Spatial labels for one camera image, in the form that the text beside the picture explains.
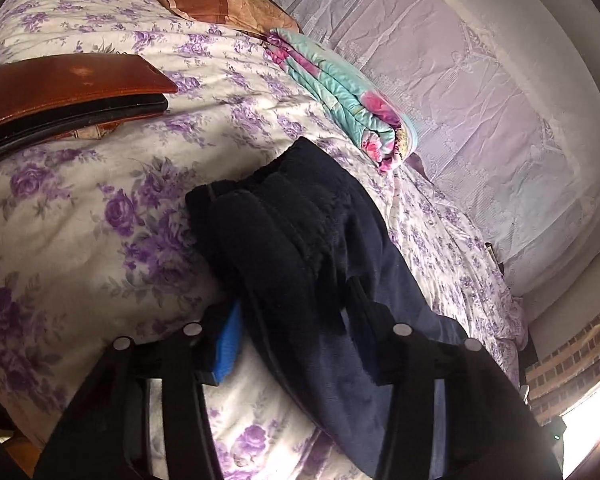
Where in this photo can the white lace headboard cover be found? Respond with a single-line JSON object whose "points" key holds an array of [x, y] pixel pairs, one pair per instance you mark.
{"points": [[507, 112]]}

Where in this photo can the folded teal pink floral quilt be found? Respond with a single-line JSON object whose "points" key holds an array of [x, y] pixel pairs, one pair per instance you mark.
{"points": [[370, 120]]}

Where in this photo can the purple floral bedspread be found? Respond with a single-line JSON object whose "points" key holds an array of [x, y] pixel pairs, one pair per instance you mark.
{"points": [[94, 239]]}

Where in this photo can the navy blue sweatpants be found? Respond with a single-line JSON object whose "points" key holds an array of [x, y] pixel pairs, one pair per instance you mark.
{"points": [[284, 242]]}

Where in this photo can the brick pattern wall panel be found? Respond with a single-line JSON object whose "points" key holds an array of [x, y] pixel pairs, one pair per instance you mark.
{"points": [[563, 378]]}

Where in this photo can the brown leather pillow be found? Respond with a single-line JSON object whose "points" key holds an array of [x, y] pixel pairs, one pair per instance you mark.
{"points": [[254, 17]]}

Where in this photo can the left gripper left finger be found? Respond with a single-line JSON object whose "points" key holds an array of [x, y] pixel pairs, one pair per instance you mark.
{"points": [[105, 431]]}

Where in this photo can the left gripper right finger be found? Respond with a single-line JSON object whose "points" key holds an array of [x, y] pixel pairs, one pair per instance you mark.
{"points": [[454, 414]]}

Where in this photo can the brown leather wallet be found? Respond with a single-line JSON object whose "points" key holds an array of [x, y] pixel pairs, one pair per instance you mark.
{"points": [[46, 97]]}

